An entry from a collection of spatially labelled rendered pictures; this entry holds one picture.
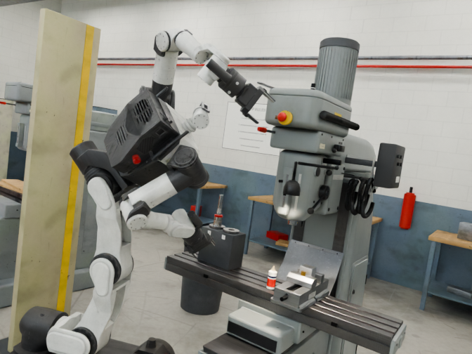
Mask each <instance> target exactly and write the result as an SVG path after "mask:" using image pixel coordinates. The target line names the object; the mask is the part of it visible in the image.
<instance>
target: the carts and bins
mask: <svg viewBox="0 0 472 354"><path fill-rule="evenodd" d="M187 245H188V244H187V243H186V242H185V241H184V252H185V251H188V249H187ZM221 296H222V292H221V291H219V290H216V289H213V288H211V287H208V286H206V285H204V284H200V283H198V282H196V281H193V280H190V279H188V278H186V277H183V276H182V286H181V308H182V309H183V310H184V311H186V312H188V313H192V314H195V315H212V314H214V313H217V312H218V309H219V306H220V302H221Z"/></svg>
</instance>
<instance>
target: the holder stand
mask: <svg viewBox="0 0 472 354"><path fill-rule="evenodd" d="M202 231H203V233H209V234H210V236H212V237H213V241H214V242H215V244H216V245H215V246H214V245H213V244H212V243H211V244H209V245H208V246H206V247H205V248H203V249H201V250H200V251H199V253H198V259H199V260H201V261H204V262H207V263H210V264H212V265H214V266H218V267H219V268H223V269H225V270H232V269H236V268H240V267H242V258H243V253H244V243H245V238H246V234H245V233H243V232H240V231H239V230H238V229H234V228H226V227H225V226H224V225H222V226H214V224H213V223H211V224H209V225H207V226H202Z"/></svg>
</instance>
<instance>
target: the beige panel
mask: <svg viewBox="0 0 472 354"><path fill-rule="evenodd" d="M100 31H101V29H99V28H97V27H94V26H91V25H88V24H86V23H84V22H80V21H78V20H75V19H73V18H70V17H67V16H65V15H62V14H60V13H56V12H55V11H51V10H49V9H47V8H42V9H41V10H40V17H39V31H38V39H37V52H36V60H35V68H34V82H33V89H32V104H31V111H30V119H29V133H28V141H27V154H26V162H25V176H24V184H23V192H22V206H21V213H20V227H19V235H18V249H17V256H16V265H15V278H14V286H13V300H12V308H11V322H10V329H9V337H7V338H5V339H1V340H0V354H9V353H10V352H12V351H13V347H14V346H15V345H17V344H19V343H20V342H21V339H22V334H21V333H20V328H19V324H20V321H21V319H22V317H23V315H24V314H25V313H26V312H27V311H28V310H29V309H30V308H33V307H35V306H41V307H45V308H51V309H54V310H59V311H62V312H65V313H67V314H68V315H69V316H70V309H71V302H72V290H73V283H74V271H75V263H76V257H77V245H78V238H79V225H80V218H81V206H82V199H83V192H84V180H85V178H84V176H83V174H82V173H81V171H80V170H79V168H78V167H77V165H76V164H75V163H74V161H73V159H72V158H71V157H70V151H71V149H72V148H73V147H75V146H76V145H78V144H80V143H82V142H84V141H88V140H89V135H90V128H91V115H92V109H93V96H94V89H95V82H96V70H97V63H98V51H99V44H100Z"/></svg>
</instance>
